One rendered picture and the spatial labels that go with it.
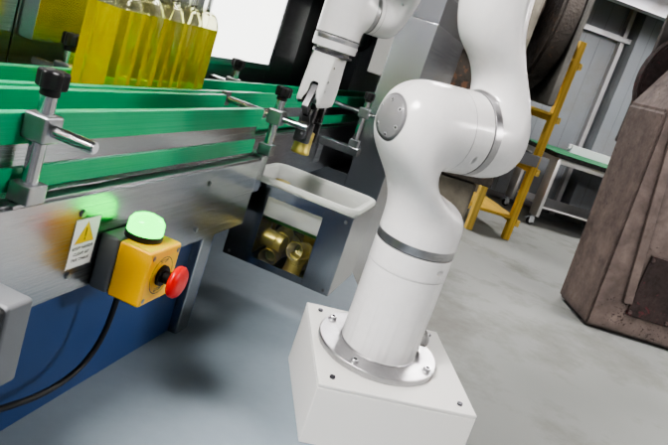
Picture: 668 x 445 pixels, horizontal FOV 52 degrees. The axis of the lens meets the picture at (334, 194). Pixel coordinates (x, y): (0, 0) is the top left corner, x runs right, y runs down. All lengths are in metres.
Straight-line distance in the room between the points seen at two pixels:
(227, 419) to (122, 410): 0.14
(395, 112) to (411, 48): 1.12
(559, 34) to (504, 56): 3.25
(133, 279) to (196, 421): 0.25
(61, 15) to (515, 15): 0.65
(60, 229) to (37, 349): 0.17
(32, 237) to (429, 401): 0.58
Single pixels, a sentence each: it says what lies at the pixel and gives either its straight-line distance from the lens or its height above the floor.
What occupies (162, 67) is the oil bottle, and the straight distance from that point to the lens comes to 1.08.
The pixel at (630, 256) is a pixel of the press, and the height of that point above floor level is 0.55.
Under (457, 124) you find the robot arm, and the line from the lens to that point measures 0.91.
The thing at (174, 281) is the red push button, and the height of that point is 0.97.
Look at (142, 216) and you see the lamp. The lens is 0.83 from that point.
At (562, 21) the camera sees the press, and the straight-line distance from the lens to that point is 4.20.
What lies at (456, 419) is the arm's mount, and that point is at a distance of 1.04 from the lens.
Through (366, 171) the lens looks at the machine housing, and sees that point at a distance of 2.05.
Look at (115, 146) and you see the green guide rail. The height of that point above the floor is 1.09.
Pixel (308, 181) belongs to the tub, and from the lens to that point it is 1.41.
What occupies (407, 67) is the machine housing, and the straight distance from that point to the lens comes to 2.02.
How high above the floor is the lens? 1.29
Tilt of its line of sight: 12 degrees down
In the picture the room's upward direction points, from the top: 18 degrees clockwise
